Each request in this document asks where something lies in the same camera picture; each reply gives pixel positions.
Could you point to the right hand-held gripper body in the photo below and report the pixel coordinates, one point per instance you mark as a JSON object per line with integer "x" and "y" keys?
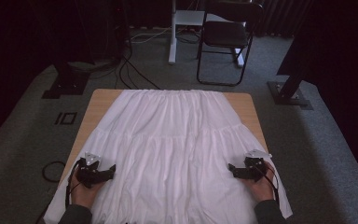
{"x": 254, "y": 169}

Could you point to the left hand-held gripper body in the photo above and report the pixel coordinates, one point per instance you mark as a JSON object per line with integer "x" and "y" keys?
{"x": 87, "y": 174}

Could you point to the white skirt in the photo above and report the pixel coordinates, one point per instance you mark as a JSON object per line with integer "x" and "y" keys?
{"x": 174, "y": 140}

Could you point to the person's left hand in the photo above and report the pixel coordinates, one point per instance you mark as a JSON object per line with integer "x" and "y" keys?
{"x": 84, "y": 194}

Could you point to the person's right hand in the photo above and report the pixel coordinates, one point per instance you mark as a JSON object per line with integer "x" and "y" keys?
{"x": 262, "y": 189}

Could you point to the black stand with bolted base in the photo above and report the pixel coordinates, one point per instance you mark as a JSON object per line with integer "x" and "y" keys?
{"x": 287, "y": 93}

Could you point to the black stand with flat base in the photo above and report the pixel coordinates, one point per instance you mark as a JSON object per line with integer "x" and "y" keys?
{"x": 66, "y": 84}

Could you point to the black folding chair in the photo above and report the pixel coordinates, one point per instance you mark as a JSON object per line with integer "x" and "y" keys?
{"x": 225, "y": 34}

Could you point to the dark curtain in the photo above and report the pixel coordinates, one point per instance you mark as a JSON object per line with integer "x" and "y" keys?
{"x": 279, "y": 15}

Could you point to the white desk frame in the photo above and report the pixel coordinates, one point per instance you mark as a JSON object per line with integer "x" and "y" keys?
{"x": 172, "y": 46}

